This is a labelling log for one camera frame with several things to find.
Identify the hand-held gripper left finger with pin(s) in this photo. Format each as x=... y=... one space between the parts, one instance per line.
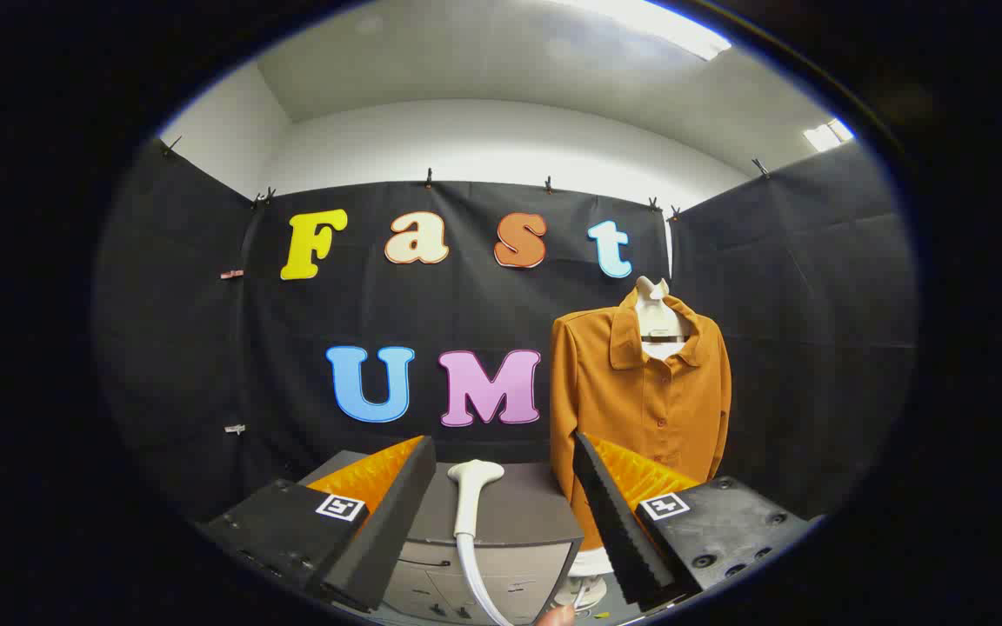
x=397 y=513

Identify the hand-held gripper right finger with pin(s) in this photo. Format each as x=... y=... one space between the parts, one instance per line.
x=610 y=522

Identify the orange button-up shirt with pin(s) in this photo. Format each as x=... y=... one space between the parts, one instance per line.
x=666 y=409

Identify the white garment hanger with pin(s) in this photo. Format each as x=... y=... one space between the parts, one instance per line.
x=653 y=294

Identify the white round base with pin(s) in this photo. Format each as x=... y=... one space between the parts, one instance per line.
x=590 y=578

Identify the grey cabinet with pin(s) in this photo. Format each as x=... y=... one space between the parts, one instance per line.
x=527 y=504

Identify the row of black clips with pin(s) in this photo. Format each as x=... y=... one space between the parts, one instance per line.
x=429 y=178

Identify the small ceiling light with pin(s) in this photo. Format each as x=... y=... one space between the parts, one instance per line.
x=827 y=135

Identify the long ceiling light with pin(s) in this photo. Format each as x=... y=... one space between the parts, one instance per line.
x=657 y=22

